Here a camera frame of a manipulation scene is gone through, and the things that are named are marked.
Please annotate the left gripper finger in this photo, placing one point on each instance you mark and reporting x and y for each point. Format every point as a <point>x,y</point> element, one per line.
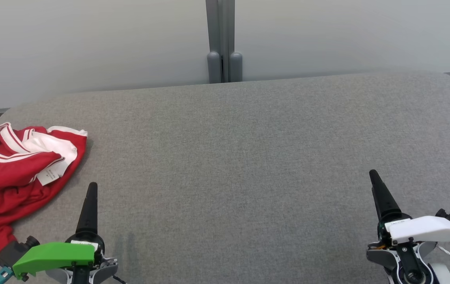
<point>90,213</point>

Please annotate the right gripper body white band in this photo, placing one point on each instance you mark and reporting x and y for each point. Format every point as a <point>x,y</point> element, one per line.
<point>426,228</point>

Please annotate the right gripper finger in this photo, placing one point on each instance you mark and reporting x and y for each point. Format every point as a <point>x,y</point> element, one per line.
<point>382,197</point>

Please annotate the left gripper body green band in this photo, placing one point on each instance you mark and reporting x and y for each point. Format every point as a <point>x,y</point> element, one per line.
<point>51,254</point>

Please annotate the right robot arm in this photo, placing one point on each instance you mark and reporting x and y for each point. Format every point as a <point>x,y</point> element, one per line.
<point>378,256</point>

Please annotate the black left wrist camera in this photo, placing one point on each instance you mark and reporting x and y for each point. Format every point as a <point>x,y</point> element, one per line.
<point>10,252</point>

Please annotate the grey double partition post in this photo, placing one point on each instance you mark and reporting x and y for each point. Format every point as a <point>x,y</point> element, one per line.
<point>213,39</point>

